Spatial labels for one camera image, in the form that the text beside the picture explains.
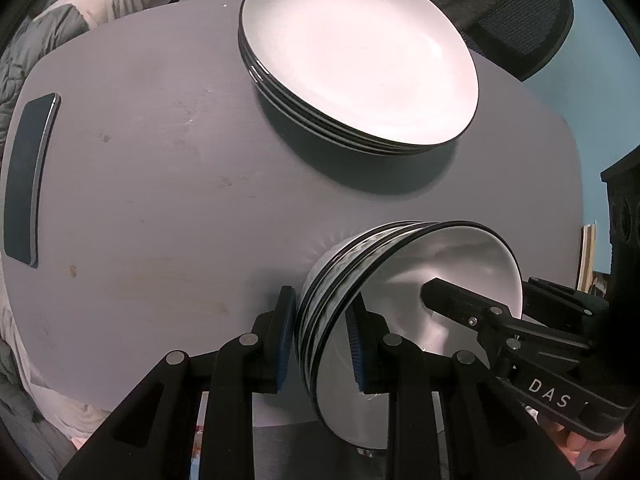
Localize white plate with black rim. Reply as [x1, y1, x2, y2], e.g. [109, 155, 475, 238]
[239, 35, 441, 157]
[238, 20, 451, 155]
[238, 7, 458, 151]

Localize person's right hand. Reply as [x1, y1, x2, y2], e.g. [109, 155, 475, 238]
[542, 412, 631, 468]

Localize stack of white bowls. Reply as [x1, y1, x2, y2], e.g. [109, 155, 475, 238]
[312, 220, 525, 453]

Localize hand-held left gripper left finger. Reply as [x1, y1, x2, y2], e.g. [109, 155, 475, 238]
[60, 285, 298, 480]

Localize stack of white plates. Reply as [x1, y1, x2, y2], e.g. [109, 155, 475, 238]
[239, 0, 480, 147]

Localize wooden board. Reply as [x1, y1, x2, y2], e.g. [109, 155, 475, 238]
[580, 222, 612, 296]

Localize dark smartphone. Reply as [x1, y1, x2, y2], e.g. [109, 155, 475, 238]
[2, 92, 62, 268]

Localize black mesh office chair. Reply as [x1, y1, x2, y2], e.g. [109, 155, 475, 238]
[152, 0, 575, 83]

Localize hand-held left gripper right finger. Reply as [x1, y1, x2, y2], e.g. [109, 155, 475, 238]
[345, 297, 581, 480]

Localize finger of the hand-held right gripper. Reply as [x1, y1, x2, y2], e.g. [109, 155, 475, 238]
[422, 277, 592, 377]
[522, 276, 609, 334]

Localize white bowl with black rim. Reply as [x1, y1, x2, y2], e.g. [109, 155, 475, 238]
[296, 221, 431, 401]
[302, 221, 441, 426]

